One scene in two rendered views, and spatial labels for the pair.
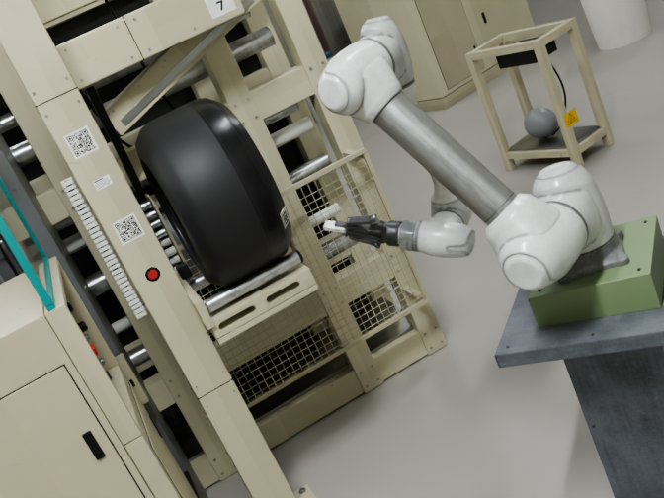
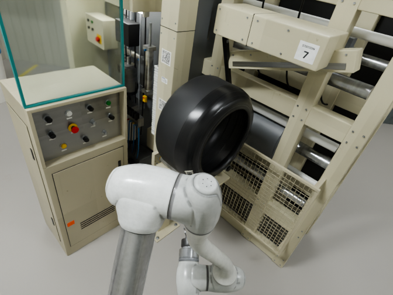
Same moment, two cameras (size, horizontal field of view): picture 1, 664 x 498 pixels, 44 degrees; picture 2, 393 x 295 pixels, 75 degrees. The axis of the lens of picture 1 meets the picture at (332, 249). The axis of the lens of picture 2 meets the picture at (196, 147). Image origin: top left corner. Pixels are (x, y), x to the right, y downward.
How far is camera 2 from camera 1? 1.96 m
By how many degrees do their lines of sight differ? 48
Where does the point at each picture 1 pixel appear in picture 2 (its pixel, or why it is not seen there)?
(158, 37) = (261, 41)
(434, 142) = (113, 277)
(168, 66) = (269, 59)
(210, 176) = (169, 126)
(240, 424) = not seen: hidden behind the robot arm
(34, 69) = (167, 7)
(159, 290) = not seen: hidden behind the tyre
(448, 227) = (185, 282)
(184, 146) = (178, 103)
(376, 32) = (185, 189)
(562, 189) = not seen: outside the picture
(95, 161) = (166, 69)
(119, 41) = (242, 25)
